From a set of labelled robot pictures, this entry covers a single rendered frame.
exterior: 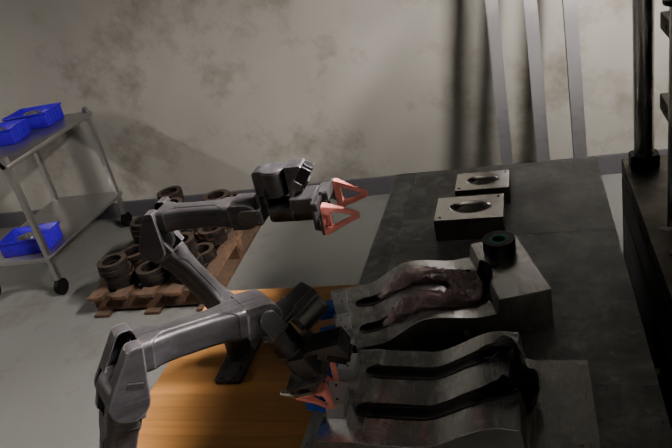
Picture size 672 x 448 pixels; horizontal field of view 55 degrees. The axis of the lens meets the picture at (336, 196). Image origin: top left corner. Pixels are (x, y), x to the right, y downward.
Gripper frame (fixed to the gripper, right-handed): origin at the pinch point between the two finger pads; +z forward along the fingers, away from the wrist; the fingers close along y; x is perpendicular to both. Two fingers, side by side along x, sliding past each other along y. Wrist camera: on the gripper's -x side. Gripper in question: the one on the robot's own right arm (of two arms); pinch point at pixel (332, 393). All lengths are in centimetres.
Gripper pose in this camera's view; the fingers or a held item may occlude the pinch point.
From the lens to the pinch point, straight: 130.5
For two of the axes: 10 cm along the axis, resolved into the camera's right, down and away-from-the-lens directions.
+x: -8.3, 3.3, 4.5
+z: 5.3, 7.2, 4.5
